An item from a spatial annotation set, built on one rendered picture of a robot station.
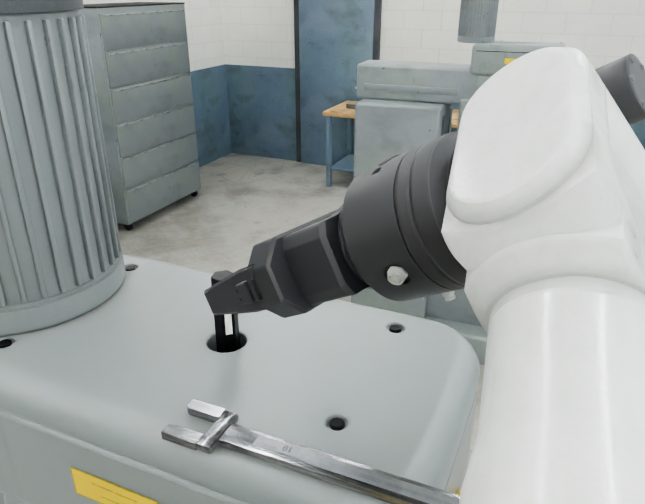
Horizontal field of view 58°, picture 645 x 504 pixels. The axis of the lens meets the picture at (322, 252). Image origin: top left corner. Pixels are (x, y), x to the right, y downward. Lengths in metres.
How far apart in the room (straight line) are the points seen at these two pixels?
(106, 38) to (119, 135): 0.82
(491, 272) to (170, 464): 0.31
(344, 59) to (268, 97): 1.21
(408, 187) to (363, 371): 0.23
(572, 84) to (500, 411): 0.14
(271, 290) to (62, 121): 0.28
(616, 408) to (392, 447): 0.26
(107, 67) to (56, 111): 4.98
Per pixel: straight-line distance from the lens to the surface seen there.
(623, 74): 0.34
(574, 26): 6.90
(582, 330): 0.21
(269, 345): 0.54
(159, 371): 0.53
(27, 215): 0.57
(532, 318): 0.22
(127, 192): 5.80
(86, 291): 0.62
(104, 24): 5.54
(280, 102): 7.91
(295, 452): 0.42
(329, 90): 7.52
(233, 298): 0.42
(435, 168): 0.32
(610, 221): 0.23
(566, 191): 0.23
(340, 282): 0.36
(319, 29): 7.50
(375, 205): 0.33
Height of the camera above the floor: 2.19
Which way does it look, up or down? 25 degrees down
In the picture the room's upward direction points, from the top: straight up
